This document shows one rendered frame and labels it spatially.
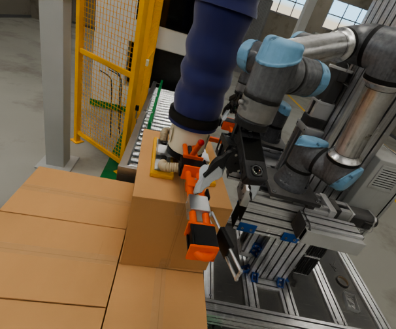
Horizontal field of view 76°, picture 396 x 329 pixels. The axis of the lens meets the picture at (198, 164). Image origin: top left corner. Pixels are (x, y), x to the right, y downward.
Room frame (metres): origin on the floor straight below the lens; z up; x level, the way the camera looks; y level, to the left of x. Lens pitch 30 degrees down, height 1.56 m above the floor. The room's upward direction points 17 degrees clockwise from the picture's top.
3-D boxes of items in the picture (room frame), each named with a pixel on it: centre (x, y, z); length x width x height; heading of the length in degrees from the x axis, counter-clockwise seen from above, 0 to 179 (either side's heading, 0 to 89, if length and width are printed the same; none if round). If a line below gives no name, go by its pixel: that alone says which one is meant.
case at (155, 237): (1.05, 0.08, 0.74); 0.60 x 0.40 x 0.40; 15
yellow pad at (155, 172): (1.03, 0.17, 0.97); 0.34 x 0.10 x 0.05; 15
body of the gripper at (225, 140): (0.52, -0.08, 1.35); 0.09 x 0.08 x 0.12; 19
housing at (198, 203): (0.61, -0.04, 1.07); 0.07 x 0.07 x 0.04; 15
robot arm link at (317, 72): (0.59, -0.14, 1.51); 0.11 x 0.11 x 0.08; 43
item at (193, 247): (0.48, -0.07, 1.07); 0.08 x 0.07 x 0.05; 15
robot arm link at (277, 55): (0.51, -0.08, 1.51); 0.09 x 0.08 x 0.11; 133
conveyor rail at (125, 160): (2.50, 0.71, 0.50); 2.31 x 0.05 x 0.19; 12
